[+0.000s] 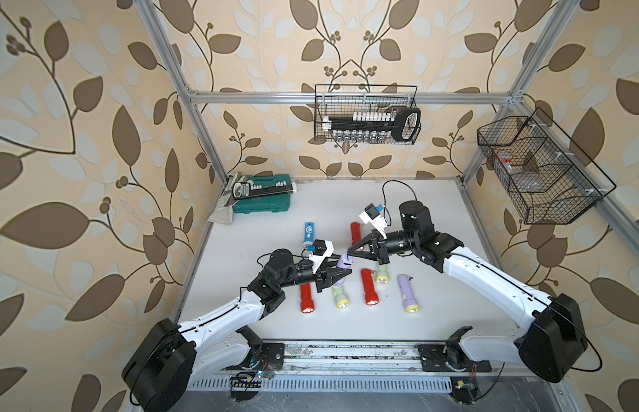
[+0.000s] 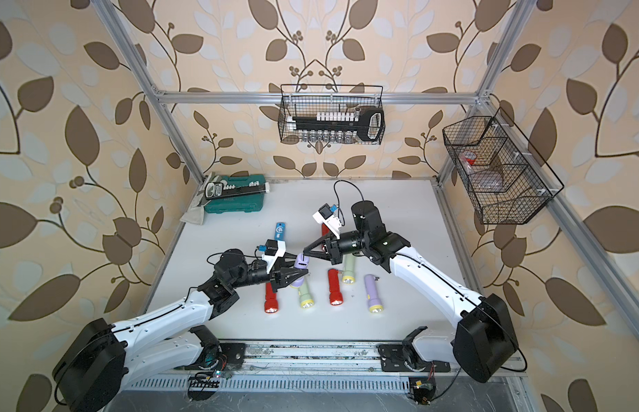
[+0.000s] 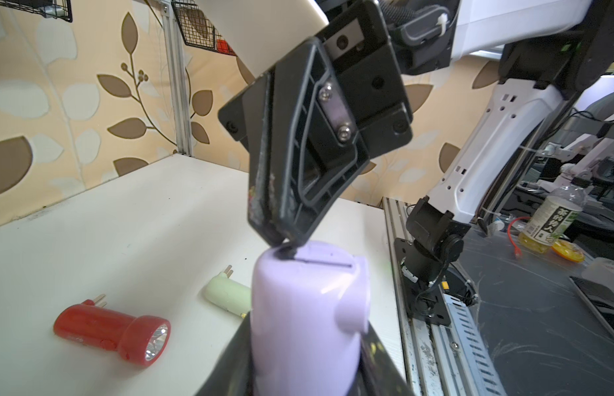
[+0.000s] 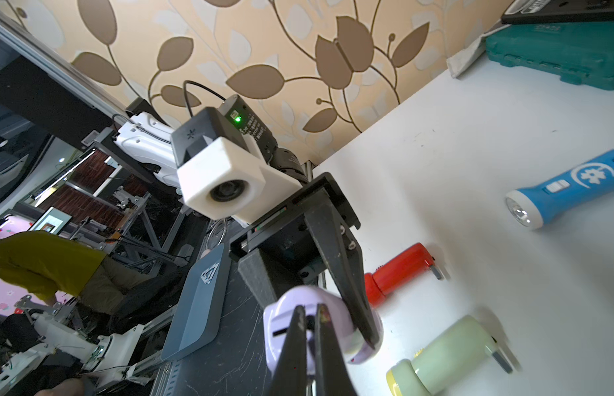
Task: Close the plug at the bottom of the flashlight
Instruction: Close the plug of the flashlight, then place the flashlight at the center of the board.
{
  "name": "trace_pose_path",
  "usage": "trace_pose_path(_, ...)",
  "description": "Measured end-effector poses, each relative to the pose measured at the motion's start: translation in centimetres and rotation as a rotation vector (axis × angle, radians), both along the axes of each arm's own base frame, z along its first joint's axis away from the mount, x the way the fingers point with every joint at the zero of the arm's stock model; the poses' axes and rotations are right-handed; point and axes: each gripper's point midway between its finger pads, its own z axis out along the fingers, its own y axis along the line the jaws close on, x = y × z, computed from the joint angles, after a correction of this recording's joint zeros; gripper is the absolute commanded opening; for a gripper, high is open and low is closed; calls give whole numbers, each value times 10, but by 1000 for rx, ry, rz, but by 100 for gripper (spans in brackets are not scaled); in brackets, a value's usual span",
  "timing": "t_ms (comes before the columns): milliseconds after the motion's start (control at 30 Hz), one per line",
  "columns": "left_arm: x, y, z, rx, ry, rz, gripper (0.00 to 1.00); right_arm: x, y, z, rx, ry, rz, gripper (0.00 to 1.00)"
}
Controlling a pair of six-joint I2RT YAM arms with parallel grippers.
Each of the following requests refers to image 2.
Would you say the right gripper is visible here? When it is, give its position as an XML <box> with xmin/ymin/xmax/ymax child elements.
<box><xmin>305</xmin><ymin>228</ymin><xmax>371</xmax><ymax>264</ymax></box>

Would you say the purple flashlight back row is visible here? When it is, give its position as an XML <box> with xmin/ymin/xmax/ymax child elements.
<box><xmin>291</xmin><ymin>253</ymin><xmax>310</xmax><ymax>288</ymax></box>

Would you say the blue flashlight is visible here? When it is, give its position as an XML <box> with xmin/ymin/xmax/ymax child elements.
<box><xmin>274</xmin><ymin>222</ymin><xmax>286</xmax><ymax>241</ymax></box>

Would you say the green flashlight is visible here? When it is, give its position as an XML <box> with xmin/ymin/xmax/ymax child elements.
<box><xmin>298</xmin><ymin>281</ymin><xmax>314</xmax><ymax>309</ymax></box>
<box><xmin>342</xmin><ymin>254</ymin><xmax>356</xmax><ymax>284</ymax></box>

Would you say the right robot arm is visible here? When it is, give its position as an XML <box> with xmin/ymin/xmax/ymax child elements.
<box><xmin>303</xmin><ymin>200</ymin><xmax>520</xmax><ymax>383</ymax></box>

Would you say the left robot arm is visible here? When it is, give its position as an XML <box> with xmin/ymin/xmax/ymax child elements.
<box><xmin>53</xmin><ymin>249</ymin><xmax>308</xmax><ymax>411</ymax></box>

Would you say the green flashlight front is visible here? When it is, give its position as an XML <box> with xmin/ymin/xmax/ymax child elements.
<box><xmin>298</xmin><ymin>281</ymin><xmax>314</xmax><ymax>309</ymax></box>

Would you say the red flashlight front left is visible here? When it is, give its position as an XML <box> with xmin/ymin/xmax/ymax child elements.
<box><xmin>264</xmin><ymin>283</ymin><xmax>279</xmax><ymax>314</ymax></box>

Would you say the red flashlight front middle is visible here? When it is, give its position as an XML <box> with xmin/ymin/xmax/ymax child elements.
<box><xmin>327</xmin><ymin>269</ymin><xmax>343</xmax><ymax>307</ymax></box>

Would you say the purple flashlight front right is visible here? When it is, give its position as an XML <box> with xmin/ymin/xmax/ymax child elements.
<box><xmin>364</xmin><ymin>274</ymin><xmax>384</xmax><ymax>313</ymax></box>

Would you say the green tool case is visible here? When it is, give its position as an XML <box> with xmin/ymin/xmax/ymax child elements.
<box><xmin>199</xmin><ymin>174</ymin><xmax>270</xmax><ymax>214</ymax></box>

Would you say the folded paper manual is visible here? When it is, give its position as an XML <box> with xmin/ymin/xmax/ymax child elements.
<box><xmin>180</xmin><ymin>173</ymin><xmax>215</xmax><ymax>225</ymax></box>

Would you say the socket set on case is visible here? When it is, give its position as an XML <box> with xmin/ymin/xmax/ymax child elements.
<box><xmin>205</xmin><ymin>181</ymin><xmax>270</xmax><ymax>201</ymax></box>

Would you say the socket set in basket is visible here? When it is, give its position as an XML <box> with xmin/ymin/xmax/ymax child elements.
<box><xmin>278</xmin><ymin>107</ymin><xmax>386</xmax><ymax>144</ymax></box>

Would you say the red item in basket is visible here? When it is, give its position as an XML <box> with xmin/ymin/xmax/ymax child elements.
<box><xmin>460</xmin><ymin>150</ymin><xmax>477</xmax><ymax>167</ymax></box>

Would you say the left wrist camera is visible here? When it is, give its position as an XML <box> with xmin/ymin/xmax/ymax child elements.
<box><xmin>258</xmin><ymin>240</ymin><xmax>286</xmax><ymax>274</ymax></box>

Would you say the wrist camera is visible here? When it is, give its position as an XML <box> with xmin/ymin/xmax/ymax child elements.
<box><xmin>312</xmin><ymin>204</ymin><xmax>343</xmax><ymax>239</ymax></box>
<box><xmin>258</xmin><ymin>240</ymin><xmax>286</xmax><ymax>274</ymax></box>

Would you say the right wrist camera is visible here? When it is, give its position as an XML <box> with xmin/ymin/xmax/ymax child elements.
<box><xmin>312</xmin><ymin>204</ymin><xmax>343</xmax><ymax>239</ymax></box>

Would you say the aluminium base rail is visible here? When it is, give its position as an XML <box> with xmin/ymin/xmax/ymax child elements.
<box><xmin>126</xmin><ymin>341</ymin><xmax>512</xmax><ymax>397</ymax></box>

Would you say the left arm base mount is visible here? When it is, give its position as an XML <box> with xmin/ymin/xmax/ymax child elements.
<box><xmin>176</xmin><ymin>325</ymin><xmax>247</xmax><ymax>371</ymax></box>

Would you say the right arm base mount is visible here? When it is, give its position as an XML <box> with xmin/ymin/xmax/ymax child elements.
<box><xmin>376</xmin><ymin>326</ymin><xmax>452</xmax><ymax>374</ymax></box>

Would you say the black wire basket centre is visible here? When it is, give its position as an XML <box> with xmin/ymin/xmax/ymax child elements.
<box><xmin>277</xmin><ymin>82</ymin><xmax>386</xmax><ymax>145</ymax></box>

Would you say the black wire basket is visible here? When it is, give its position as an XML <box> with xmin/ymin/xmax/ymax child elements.
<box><xmin>442</xmin><ymin>108</ymin><xmax>564</xmax><ymax>225</ymax></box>
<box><xmin>277</xmin><ymin>82</ymin><xmax>386</xmax><ymax>145</ymax></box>

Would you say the black wire basket right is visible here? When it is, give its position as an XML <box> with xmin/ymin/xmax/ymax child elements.
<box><xmin>442</xmin><ymin>108</ymin><xmax>564</xmax><ymax>225</ymax></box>

